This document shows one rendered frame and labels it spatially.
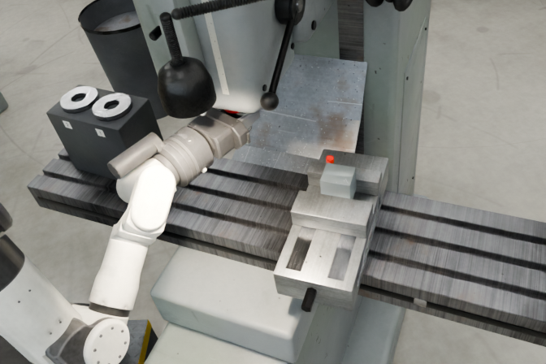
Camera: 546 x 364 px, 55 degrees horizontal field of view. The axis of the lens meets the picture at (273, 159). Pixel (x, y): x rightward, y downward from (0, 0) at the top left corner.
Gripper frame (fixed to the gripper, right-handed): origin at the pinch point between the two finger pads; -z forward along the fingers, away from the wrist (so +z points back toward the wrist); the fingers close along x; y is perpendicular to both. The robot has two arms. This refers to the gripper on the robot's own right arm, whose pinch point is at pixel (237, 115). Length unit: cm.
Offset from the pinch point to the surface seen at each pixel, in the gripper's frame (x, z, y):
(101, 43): 174, -61, 67
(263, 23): -10.4, -0.3, -22.4
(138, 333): 36, 28, 84
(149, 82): 162, -74, 96
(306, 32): -7.5, -13.7, -13.5
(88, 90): 43.3, 8.3, 5.5
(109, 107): 34.9, 8.8, 6.8
